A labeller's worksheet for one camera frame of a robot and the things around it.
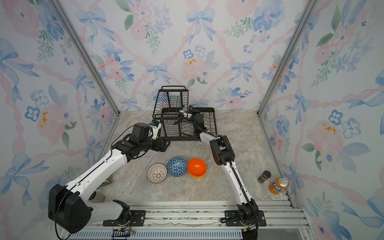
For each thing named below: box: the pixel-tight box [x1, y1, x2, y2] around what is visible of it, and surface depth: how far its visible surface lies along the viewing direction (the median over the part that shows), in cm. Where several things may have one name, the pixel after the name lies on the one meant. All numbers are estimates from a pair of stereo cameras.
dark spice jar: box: [257, 170, 272, 184], surface depth 80 cm
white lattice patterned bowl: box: [146, 163, 168, 184], surface depth 88 cm
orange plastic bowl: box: [187, 158, 207, 177], surface depth 86 cm
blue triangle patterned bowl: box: [166, 156, 188, 177], surface depth 90 cm
